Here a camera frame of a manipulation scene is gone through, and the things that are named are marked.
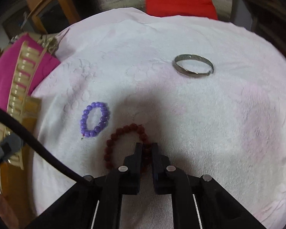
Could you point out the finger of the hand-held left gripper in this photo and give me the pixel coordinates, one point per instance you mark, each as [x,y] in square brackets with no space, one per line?
[4,148]

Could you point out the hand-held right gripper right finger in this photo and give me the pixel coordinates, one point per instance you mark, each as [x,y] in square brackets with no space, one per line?
[156,157]

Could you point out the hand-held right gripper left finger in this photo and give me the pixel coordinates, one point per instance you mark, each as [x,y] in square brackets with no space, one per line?
[137,157]

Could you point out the beige hair claw clip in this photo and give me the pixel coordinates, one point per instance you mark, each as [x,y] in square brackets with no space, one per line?
[16,85]

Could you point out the white blanket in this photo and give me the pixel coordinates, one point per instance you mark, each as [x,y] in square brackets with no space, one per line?
[205,124]

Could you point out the pink pillow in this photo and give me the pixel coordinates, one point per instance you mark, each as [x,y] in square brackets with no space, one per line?
[2,76]

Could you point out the silver bangle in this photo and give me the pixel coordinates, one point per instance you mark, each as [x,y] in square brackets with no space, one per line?
[181,70]

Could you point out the patterned cloth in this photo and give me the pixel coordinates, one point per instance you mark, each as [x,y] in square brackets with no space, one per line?
[48,43]

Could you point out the wooden cabinet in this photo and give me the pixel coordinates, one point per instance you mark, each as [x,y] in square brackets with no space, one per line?
[50,12]

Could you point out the red pillow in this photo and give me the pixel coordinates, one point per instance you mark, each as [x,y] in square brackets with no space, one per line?
[176,0]

